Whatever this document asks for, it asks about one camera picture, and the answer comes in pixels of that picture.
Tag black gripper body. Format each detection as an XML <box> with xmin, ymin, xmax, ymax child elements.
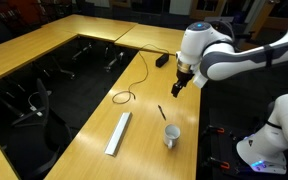
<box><xmin>176</xmin><ymin>69</ymin><xmax>195</xmax><ymax>89</ymax></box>

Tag black pen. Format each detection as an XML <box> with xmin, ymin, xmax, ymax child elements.
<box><xmin>157</xmin><ymin>104</ymin><xmax>167</xmax><ymax>121</ymax></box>

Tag white ceramic mug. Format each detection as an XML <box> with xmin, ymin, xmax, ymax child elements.
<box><xmin>163</xmin><ymin>124</ymin><xmax>182</xmax><ymax>150</ymax></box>

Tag black power adapter box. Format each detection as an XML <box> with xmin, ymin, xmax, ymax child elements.
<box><xmin>155</xmin><ymin>53</ymin><xmax>170</xmax><ymax>69</ymax></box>

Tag chair base with metal legs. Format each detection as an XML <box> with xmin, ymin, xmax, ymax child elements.
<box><xmin>71</xmin><ymin>42</ymin><xmax>94</xmax><ymax>62</ymax></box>
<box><xmin>103</xmin><ymin>49</ymin><xmax>126</xmax><ymax>73</ymax></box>
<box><xmin>49</xmin><ymin>55</ymin><xmax>76</xmax><ymax>80</ymax></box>

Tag long silver metal bar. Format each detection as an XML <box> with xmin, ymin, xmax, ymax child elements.
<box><xmin>104</xmin><ymin>111</ymin><xmax>133</xmax><ymax>158</ymax></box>

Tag black office chair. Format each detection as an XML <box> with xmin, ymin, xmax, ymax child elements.
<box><xmin>3</xmin><ymin>78</ymin><xmax>73</xmax><ymax>179</ymax></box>

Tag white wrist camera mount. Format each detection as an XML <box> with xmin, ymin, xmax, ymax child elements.
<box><xmin>192</xmin><ymin>71</ymin><xmax>209</xmax><ymax>90</ymax></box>

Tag thin black cable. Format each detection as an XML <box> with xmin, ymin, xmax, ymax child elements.
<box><xmin>111</xmin><ymin>43</ymin><xmax>170</xmax><ymax>105</ymax></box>

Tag orange handled black clamp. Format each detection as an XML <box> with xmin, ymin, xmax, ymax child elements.
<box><xmin>207</xmin><ymin>124</ymin><xmax>226</xmax><ymax>135</ymax></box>
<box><xmin>209</xmin><ymin>156</ymin><xmax>231</xmax><ymax>170</ymax></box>

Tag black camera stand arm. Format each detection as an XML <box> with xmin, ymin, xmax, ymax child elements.
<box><xmin>234</xmin><ymin>31</ymin><xmax>256</xmax><ymax>40</ymax></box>

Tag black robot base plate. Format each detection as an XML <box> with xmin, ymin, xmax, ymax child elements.
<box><xmin>210</xmin><ymin>125</ymin><xmax>252</xmax><ymax>176</ymax></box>

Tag white charger cable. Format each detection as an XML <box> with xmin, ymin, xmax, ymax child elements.
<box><xmin>27</xmin><ymin>91</ymin><xmax>53</xmax><ymax>118</ymax></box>

